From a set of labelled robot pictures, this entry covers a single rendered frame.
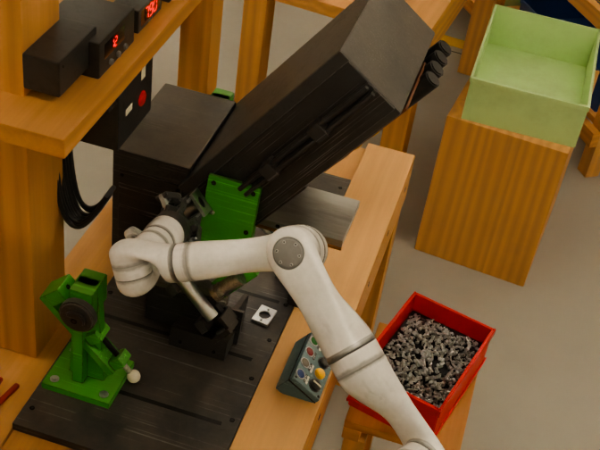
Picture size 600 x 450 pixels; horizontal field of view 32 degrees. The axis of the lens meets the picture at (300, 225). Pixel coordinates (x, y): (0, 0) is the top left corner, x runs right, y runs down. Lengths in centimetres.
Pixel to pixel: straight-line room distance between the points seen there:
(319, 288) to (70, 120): 52
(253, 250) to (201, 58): 118
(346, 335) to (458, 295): 224
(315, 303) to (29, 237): 63
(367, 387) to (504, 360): 205
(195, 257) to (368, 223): 96
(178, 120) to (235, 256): 63
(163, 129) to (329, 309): 78
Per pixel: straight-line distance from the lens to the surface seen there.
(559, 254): 434
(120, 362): 219
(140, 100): 217
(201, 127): 241
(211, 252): 186
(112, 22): 201
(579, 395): 379
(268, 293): 250
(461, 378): 237
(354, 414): 240
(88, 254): 260
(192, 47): 297
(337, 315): 178
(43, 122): 187
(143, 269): 192
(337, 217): 237
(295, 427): 222
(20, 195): 207
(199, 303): 229
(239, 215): 222
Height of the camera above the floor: 258
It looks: 38 degrees down
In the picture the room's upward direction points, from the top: 9 degrees clockwise
